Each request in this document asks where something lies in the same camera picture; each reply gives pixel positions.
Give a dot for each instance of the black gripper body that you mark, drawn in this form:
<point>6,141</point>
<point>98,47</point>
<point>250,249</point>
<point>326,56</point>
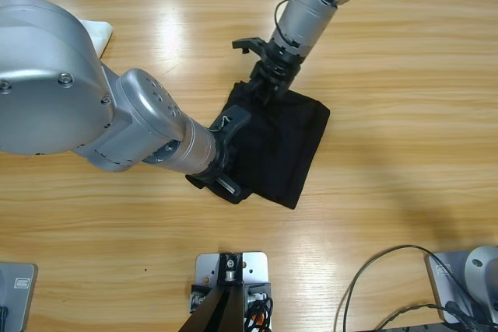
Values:
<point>278,69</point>
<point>223,157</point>

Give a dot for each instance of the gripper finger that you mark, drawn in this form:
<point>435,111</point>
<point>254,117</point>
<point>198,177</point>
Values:
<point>266,93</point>

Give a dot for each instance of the black polo shirt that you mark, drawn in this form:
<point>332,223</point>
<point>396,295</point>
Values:
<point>280,145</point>

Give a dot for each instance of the white cloth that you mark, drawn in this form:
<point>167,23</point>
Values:
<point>99,34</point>

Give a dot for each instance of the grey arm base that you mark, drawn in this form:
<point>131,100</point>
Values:
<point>447,289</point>
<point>19,301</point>

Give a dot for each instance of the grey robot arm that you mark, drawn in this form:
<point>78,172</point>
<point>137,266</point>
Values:
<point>311,9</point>
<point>58,87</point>

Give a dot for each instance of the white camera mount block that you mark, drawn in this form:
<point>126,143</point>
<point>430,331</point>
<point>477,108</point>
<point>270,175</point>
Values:
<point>257,266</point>

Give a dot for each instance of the dark camera post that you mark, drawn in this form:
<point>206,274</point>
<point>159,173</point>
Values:
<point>221,308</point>

